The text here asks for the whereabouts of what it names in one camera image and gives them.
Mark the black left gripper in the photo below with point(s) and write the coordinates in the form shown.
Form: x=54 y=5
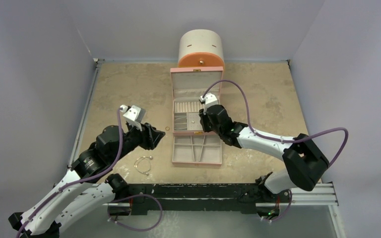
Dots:
x=150 y=136

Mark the pink box pull-out drawer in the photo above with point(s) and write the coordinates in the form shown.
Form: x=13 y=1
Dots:
x=200 y=149

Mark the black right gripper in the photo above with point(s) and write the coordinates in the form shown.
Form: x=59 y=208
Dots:
x=207 y=118

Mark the aluminium frame rail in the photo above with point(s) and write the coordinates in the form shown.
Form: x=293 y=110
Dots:
x=62 y=86

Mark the pink jewelry box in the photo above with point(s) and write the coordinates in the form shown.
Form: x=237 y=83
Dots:
x=188 y=84

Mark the silver pearl bangle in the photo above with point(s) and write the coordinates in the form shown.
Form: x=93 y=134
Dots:
x=143 y=165

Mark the round beige orange box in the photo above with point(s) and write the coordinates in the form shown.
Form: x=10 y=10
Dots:
x=200 y=47

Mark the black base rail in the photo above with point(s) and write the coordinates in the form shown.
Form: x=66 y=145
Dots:
x=246 y=198

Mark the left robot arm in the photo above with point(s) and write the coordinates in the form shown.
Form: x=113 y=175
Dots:
x=88 y=183

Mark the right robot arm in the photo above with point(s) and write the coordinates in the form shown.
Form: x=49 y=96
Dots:
x=304 y=161

